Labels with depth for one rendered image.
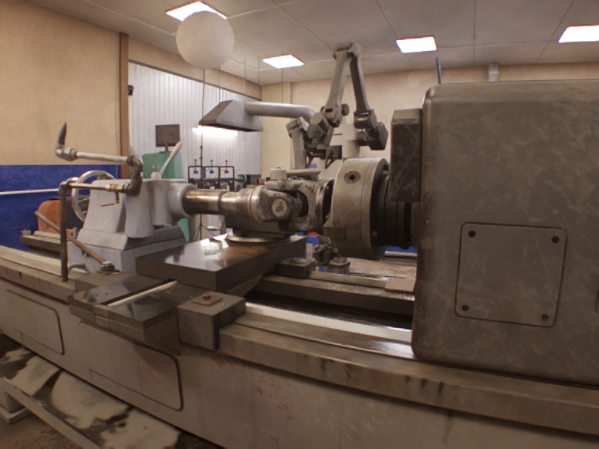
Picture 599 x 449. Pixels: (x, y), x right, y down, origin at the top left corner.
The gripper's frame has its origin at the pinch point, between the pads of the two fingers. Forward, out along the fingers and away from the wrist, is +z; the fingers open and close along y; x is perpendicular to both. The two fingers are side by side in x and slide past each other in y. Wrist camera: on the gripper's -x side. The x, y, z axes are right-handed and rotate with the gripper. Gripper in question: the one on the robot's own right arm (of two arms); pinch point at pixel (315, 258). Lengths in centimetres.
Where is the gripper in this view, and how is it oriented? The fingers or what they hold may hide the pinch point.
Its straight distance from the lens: 167.6
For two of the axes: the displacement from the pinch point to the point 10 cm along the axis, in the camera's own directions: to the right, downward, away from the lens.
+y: 1.3, 9.9, 0.8
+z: -4.4, 1.3, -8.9
